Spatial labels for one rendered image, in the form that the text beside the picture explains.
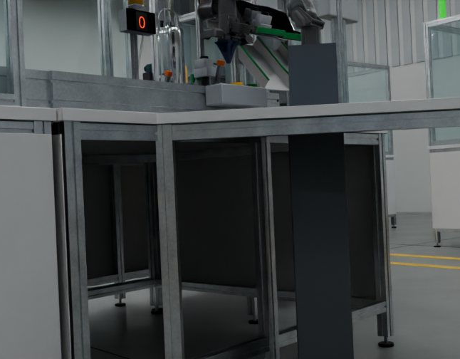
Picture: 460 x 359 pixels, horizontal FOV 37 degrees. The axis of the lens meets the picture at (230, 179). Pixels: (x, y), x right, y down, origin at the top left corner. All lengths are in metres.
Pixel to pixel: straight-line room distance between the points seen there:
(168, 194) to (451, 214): 4.66
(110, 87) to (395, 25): 10.74
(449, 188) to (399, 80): 6.15
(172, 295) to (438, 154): 4.71
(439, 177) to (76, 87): 4.89
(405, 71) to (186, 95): 10.30
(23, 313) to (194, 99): 0.81
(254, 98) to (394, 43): 10.29
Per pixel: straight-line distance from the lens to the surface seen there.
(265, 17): 2.52
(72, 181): 1.66
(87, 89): 1.80
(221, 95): 2.04
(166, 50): 3.31
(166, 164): 1.84
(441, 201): 6.34
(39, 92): 1.73
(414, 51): 12.16
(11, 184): 1.59
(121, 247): 3.93
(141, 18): 2.32
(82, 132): 1.70
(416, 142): 12.02
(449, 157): 6.28
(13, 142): 1.60
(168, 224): 1.84
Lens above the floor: 0.67
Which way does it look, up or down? level
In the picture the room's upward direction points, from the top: 3 degrees counter-clockwise
